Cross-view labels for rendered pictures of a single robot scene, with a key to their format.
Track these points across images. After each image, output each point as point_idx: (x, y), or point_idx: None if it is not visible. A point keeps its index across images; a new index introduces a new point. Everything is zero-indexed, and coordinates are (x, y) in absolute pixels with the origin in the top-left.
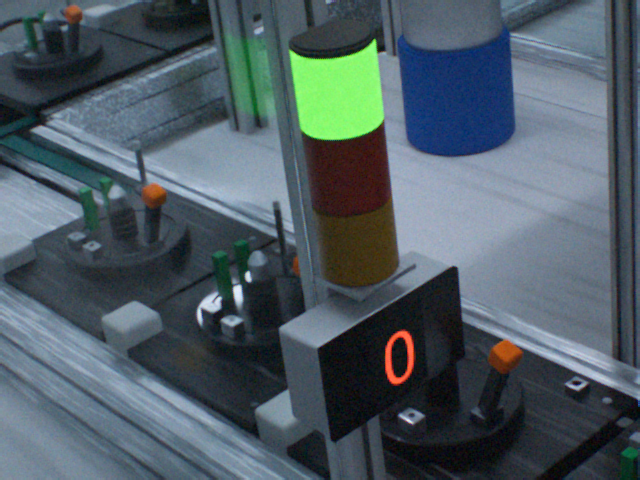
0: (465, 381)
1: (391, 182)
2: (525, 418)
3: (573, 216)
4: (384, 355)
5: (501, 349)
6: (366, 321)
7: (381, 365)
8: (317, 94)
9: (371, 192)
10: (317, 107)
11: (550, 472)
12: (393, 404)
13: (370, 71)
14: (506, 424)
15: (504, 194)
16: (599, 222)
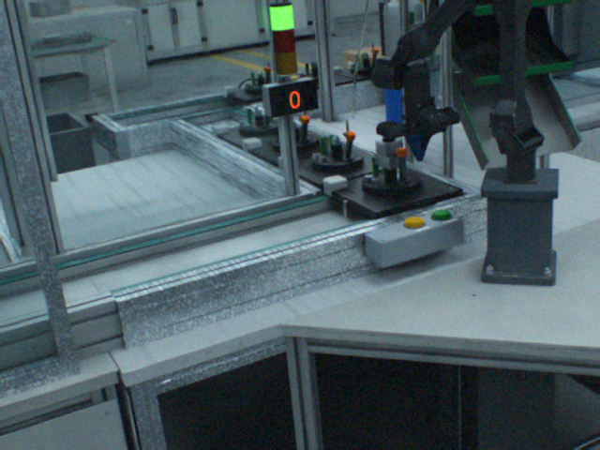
0: None
1: (294, 47)
2: (361, 166)
3: (432, 147)
4: (290, 97)
5: (349, 132)
6: (284, 84)
7: (288, 99)
8: (274, 17)
9: (287, 46)
10: (274, 21)
11: (361, 176)
12: (292, 113)
13: (288, 12)
14: (352, 163)
15: None
16: (441, 149)
